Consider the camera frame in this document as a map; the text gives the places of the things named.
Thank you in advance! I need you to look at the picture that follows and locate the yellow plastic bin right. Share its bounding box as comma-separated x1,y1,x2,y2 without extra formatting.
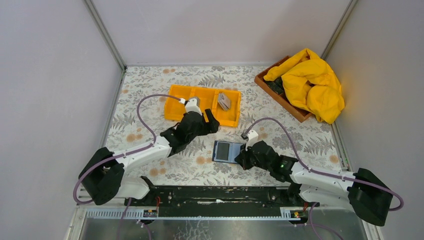
212,89,242,128

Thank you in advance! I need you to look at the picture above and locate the floral table mat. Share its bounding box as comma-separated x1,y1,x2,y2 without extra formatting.
106,66,341,186

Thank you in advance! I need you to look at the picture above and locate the yellow plastic bin left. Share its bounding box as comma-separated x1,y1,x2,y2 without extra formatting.
164,84,194,121

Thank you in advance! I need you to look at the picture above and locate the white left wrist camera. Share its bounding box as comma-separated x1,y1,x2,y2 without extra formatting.
179,96,202,115

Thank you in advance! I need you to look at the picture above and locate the blue leather card holder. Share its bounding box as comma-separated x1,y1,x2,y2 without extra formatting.
212,140,245,164

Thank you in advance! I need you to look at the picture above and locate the yellow cloth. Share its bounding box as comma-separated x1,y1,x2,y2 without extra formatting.
263,48,345,124

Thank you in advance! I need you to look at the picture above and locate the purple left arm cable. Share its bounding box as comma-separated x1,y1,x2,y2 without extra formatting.
72,94,183,205

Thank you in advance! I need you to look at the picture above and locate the yellow plastic bin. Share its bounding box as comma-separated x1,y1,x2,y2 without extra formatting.
164,84,194,121
212,89,242,128

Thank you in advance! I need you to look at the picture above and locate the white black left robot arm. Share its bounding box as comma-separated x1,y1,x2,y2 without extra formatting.
74,109,220,206

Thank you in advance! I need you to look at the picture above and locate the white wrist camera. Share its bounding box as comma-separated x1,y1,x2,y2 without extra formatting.
179,96,202,115
241,129,259,150

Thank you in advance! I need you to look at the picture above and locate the brown wooden tray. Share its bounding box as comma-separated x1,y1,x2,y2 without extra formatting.
254,55,313,123

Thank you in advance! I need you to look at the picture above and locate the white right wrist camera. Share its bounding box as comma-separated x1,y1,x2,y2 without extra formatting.
241,129,259,150

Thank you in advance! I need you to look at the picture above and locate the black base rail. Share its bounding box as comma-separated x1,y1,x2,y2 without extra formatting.
124,185,312,218

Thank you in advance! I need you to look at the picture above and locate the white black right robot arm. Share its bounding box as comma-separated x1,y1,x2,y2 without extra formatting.
235,141,393,227

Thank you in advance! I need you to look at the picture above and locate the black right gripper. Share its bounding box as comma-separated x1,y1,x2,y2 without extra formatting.
234,141,271,172

